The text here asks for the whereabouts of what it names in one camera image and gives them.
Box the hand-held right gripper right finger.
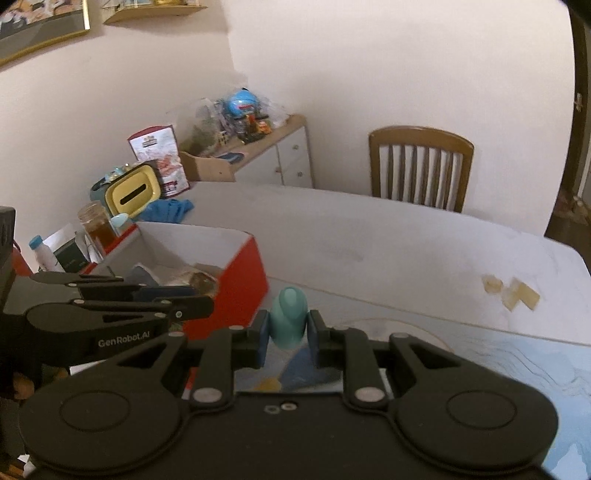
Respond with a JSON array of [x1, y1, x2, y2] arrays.
[[308, 309, 465, 409]]

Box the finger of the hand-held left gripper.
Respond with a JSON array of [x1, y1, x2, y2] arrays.
[[30, 271, 199, 301], [71, 295, 216, 325]]

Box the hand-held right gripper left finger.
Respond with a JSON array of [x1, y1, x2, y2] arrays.
[[117, 310, 271, 409]]

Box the silver foil snack packet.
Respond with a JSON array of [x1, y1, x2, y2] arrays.
[[159, 264, 220, 296]]

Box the teal silicone object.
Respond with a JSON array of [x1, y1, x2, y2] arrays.
[[269, 286, 309, 349]]

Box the red and white cardboard box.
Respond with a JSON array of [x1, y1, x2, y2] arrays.
[[78, 222, 270, 340]]

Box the person's left hand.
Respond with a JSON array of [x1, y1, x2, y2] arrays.
[[11, 371, 38, 400]]

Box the blue cloth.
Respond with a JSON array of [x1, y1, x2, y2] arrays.
[[142, 198, 195, 224]]

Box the dark green box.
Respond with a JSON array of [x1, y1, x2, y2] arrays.
[[52, 237, 90, 274]]

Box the glass jar with brown contents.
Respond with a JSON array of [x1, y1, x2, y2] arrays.
[[78, 202, 118, 247]]

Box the white bottle with blue cap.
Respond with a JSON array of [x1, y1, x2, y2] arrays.
[[28, 234, 65, 273]]

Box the yellow and teal tissue box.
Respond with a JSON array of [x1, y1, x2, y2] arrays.
[[90, 164, 162, 219]]

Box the red and white snack bag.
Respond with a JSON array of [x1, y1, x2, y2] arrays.
[[127, 124, 191, 198]]

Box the clear plastic bag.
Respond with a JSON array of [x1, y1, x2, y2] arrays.
[[178, 98, 218, 155]]

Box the white and wood sideboard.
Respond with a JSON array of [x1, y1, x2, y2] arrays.
[[179, 114, 315, 189]]

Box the toy truck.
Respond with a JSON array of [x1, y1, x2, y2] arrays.
[[235, 113, 273, 141]]

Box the round blue toy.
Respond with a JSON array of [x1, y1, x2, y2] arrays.
[[224, 88, 259, 116]]

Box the blue printed table mat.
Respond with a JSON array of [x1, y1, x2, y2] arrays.
[[235, 316, 591, 467]]

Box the wooden slatted chair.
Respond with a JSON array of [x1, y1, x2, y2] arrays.
[[368, 126, 475, 213]]

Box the dark wooden door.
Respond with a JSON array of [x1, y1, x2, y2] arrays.
[[554, 14, 591, 217]]

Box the wooden wall shelf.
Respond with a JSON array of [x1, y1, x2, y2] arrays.
[[102, 0, 208, 25]]

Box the framed wall poster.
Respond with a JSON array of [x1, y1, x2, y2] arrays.
[[0, 0, 90, 68]]

